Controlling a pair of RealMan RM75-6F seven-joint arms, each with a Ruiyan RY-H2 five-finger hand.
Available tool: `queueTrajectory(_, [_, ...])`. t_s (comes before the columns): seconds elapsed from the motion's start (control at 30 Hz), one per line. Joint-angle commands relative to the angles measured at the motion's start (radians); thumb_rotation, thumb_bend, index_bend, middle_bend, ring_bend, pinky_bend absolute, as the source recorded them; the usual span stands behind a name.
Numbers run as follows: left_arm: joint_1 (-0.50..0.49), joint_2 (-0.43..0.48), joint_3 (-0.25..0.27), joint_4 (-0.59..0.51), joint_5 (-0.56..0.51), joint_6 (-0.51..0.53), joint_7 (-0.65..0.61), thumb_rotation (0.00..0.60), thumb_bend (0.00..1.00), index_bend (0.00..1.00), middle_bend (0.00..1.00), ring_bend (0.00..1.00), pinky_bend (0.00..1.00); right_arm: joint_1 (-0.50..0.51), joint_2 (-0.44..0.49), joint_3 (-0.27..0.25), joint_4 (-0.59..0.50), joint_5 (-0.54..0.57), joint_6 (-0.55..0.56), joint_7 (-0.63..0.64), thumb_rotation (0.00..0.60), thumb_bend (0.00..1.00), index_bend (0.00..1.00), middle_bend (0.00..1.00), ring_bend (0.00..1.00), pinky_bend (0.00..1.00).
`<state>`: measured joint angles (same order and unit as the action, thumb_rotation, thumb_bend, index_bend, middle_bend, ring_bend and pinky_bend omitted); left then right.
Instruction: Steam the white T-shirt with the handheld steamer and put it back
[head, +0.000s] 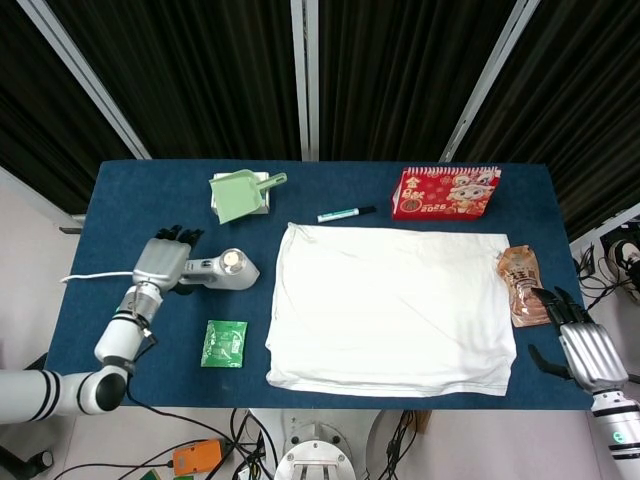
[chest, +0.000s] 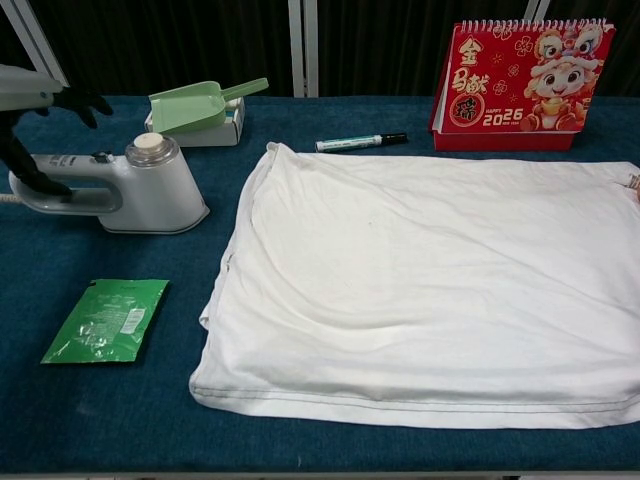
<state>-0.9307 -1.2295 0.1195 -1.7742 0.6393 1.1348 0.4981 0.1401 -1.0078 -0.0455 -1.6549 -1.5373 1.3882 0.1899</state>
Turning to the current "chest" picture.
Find dark pleated curtain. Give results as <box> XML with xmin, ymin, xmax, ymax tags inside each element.
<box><xmin>0</xmin><ymin>0</ymin><xmax>640</xmax><ymax>101</ymax></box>

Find slanted white frame post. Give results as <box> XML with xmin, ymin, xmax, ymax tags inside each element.
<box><xmin>0</xmin><ymin>0</ymin><xmax>74</xmax><ymax>97</ymax></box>

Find dark blue tablecloth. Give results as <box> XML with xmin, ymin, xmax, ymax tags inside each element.
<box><xmin>0</xmin><ymin>95</ymin><xmax>640</xmax><ymax>474</ymax></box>

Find light green plastic scoop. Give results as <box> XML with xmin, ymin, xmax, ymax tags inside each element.
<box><xmin>148</xmin><ymin>77</ymin><xmax>270</xmax><ymax>136</ymax></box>

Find white marker with black cap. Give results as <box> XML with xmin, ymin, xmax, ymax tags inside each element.
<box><xmin>314</xmin><ymin>131</ymin><xmax>408</xmax><ymax>152</ymax></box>

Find green foil sachet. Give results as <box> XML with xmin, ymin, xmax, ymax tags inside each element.
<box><xmin>39</xmin><ymin>278</ymin><xmax>171</xmax><ymax>365</ymax></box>

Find small white cardboard box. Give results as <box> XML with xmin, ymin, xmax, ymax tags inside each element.
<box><xmin>144</xmin><ymin>96</ymin><xmax>246</xmax><ymax>149</ymax></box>

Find white handheld steam iron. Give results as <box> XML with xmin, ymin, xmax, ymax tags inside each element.
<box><xmin>8</xmin><ymin>130</ymin><xmax>211</xmax><ymax>237</ymax></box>

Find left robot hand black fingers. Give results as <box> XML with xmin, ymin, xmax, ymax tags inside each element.
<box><xmin>0</xmin><ymin>88</ymin><xmax>114</xmax><ymax>200</ymax></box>

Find upright white frame post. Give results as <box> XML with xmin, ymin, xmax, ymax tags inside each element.
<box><xmin>287</xmin><ymin>0</ymin><xmax>320</xmax><ymax>99</ymax></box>

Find red 2026 desk calendar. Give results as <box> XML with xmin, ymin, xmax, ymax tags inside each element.
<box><xmin>428</xmin><ymin>17</ymin><xmax>617</xmax><ymax>153</ymax></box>

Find white folded t-shirt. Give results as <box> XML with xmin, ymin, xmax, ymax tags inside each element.
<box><xmin>188</xmin><ymin>141</ymin><xmax>640</xmax><ymax>431</ymax></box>

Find thin white frame post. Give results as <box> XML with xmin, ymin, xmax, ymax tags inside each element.
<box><xmin>519</xmin><ymin>0</ymin><xmax>554</xmax><ymax>24</ymax></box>

